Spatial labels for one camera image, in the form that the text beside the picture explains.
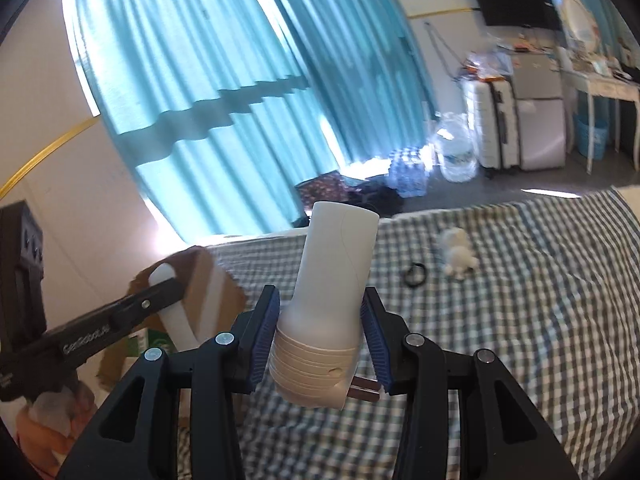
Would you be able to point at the pile of plastic bags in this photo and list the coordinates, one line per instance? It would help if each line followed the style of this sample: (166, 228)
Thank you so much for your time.
(480, 65)

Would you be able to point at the silver mini fridge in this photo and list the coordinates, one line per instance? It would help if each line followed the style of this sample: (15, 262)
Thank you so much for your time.
(540, 125)

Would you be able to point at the person's left hand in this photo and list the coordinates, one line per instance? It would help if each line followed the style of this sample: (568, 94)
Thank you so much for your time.
(50, 425)

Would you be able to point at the checked bed sheet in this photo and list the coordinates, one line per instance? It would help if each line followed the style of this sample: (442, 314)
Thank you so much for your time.
(500, 285)

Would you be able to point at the blue woven basket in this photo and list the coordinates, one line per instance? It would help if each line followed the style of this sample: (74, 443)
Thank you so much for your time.
(590, 135)

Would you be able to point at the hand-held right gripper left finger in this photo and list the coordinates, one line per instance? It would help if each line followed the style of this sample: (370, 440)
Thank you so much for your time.
(262, 335)

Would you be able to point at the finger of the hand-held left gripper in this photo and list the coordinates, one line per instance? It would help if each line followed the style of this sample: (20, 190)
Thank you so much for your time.
(150, 305)

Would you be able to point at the black wall television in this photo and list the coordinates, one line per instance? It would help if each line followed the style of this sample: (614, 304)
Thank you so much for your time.
(515, 0)

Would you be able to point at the white plush toy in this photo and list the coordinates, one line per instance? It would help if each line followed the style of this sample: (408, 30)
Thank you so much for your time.
(457, 255)

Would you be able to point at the large clear water jug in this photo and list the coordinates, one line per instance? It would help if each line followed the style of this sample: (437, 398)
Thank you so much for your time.
(455, 155)

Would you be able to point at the green medicine box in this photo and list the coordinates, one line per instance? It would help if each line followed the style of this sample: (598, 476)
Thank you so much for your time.
(137, 347)

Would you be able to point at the pack of water bottles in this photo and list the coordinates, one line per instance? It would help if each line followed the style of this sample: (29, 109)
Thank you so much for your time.
(407, 170)

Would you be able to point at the dark patterned bag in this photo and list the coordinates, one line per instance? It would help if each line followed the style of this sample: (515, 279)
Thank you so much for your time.
(325, 192)

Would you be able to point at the white plug-in device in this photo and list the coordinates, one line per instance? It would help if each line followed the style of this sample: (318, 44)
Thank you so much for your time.
(330, 285)

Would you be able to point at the white oblong plastic device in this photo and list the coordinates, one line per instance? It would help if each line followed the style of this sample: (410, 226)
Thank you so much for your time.
(175, 325)

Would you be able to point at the white oval mirror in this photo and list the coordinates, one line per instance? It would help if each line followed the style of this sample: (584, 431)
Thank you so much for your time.
(580, 20)

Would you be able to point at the white suitcase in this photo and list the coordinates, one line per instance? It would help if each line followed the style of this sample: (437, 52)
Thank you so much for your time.
(490, 125)

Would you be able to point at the brown cardboard box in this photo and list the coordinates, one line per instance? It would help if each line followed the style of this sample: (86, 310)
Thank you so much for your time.
(195, 270)

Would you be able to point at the white dressing table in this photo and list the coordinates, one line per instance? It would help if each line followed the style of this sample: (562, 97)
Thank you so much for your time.
(600, 80)

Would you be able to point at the teal curtain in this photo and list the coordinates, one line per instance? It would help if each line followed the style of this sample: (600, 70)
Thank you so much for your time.
(200, 85)

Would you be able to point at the black clothing heap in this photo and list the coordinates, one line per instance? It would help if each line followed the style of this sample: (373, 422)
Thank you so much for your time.
(380, 200)

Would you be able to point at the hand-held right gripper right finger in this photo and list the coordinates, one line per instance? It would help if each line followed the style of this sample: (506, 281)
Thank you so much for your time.
(372, 340)

